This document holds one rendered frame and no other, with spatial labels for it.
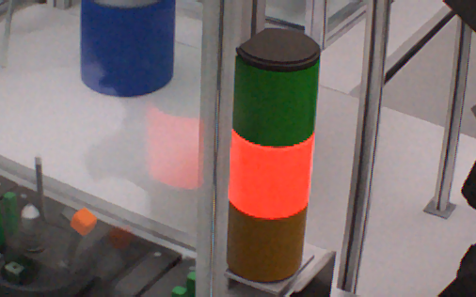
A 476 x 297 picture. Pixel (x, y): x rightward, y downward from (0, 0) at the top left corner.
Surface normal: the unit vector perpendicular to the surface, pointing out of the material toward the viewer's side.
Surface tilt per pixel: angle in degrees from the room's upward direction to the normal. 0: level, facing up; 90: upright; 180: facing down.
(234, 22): 90
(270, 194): 90
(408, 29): 0
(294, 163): 90
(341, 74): 0
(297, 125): 90
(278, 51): 0
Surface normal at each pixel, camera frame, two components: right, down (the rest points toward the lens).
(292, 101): 0.34, 0.50
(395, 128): 0.04, -0.86
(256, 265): -0.24, 0.49
